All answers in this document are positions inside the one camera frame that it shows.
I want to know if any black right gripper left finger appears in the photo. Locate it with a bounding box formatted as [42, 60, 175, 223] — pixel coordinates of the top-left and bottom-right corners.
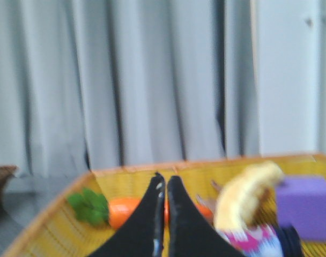
[89, 172, 166, 257]

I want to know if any yellow toy banana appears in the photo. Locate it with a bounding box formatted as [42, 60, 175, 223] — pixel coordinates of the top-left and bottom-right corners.
[213, 161, 285, 231]

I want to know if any orange toy carrot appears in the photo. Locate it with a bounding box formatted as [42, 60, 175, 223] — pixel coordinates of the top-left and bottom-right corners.
[66, 187, 213, 230]

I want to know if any pink white patterned bottle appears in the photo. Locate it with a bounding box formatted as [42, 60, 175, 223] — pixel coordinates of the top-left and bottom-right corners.
[218, 224, 303, 257]

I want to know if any white pleated curtain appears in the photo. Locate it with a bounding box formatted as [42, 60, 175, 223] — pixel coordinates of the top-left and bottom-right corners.
[0, 1, 326, 177]

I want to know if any yellow wicker basket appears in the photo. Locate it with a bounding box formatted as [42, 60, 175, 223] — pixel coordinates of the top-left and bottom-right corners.
[1, 154, 326, 256]

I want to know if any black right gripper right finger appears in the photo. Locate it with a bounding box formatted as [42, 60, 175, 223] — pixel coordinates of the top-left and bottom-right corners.
[167, 176, 243, 257]

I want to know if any purple block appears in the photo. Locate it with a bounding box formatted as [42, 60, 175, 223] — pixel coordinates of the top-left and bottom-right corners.
[275, 175, 326, 242]

